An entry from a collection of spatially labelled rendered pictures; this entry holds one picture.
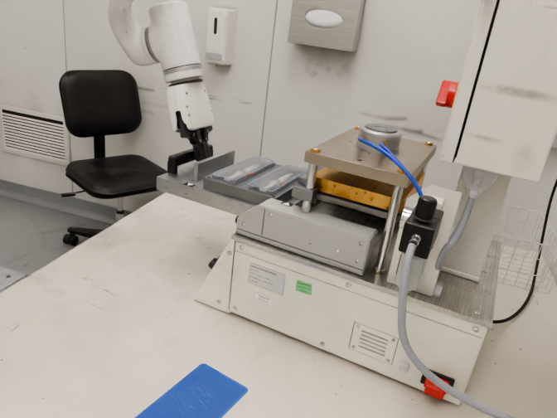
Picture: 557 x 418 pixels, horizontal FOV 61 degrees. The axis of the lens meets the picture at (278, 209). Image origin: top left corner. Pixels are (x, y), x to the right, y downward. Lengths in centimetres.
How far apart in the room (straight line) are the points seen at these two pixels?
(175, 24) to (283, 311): 61
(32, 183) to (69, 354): 258
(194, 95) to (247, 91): 144
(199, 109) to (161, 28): 18
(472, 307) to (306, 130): 174
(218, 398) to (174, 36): 70
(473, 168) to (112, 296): 72
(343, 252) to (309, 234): 7
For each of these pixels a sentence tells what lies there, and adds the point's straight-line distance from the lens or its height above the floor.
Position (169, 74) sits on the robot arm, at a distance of 105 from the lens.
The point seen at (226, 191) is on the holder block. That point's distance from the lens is 94.
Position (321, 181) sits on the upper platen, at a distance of 84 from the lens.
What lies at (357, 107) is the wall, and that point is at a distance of 235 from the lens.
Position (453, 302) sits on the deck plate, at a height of 93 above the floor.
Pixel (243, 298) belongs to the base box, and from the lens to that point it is 93.
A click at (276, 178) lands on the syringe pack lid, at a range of 97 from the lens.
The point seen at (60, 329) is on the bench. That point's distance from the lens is 96.
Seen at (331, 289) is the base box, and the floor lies 89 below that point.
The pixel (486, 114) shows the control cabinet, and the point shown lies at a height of 123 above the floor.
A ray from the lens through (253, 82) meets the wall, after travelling 246.
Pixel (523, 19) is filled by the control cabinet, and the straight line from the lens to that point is 70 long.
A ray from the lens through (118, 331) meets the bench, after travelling 93.
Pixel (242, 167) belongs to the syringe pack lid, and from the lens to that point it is 102.
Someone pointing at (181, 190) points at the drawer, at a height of 96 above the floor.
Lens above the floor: 132
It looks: 22 degrees down
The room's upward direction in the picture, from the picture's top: 7 degrees clockwise
